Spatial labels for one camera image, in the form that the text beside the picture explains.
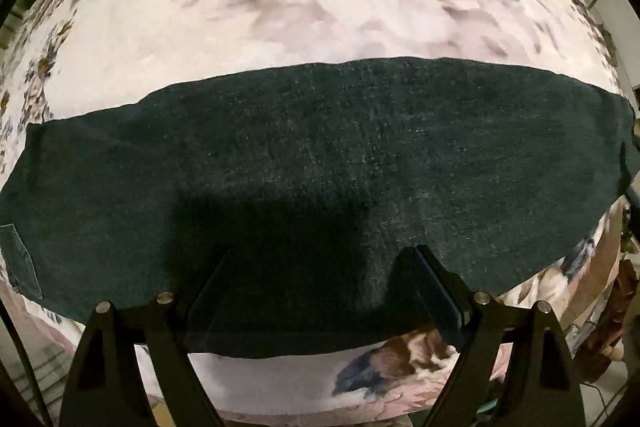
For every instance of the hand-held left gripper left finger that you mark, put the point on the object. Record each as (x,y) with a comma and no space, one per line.
(197,302)

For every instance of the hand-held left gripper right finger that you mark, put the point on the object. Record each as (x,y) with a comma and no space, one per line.
(440,294)

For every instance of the dark green pants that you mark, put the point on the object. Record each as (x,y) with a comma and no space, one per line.
(320,177)

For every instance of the floral printed blanket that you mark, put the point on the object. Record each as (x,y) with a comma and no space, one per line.
(310,17)

